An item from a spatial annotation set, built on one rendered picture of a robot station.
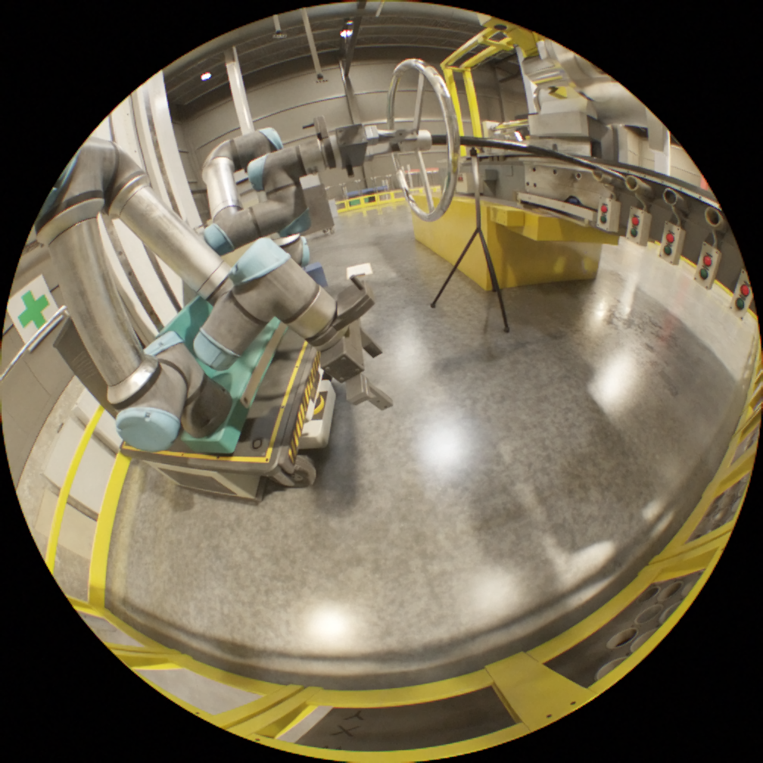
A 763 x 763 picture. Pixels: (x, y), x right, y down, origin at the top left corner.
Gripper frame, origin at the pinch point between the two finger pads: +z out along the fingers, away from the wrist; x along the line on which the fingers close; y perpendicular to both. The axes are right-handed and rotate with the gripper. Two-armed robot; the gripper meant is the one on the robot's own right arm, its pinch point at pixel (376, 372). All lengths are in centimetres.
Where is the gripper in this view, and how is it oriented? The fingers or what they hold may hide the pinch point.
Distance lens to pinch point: 48.4
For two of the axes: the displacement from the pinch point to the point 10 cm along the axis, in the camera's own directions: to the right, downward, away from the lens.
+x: 1.4, 7.7, -6.2
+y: -8.4, 4.3, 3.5
